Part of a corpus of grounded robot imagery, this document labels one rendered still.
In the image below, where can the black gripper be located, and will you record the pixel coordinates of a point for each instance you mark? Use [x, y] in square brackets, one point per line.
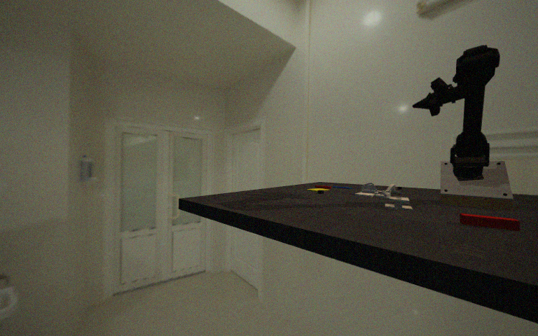
[433, 102]

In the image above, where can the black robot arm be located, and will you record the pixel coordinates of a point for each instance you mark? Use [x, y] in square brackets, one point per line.
[474, 69]

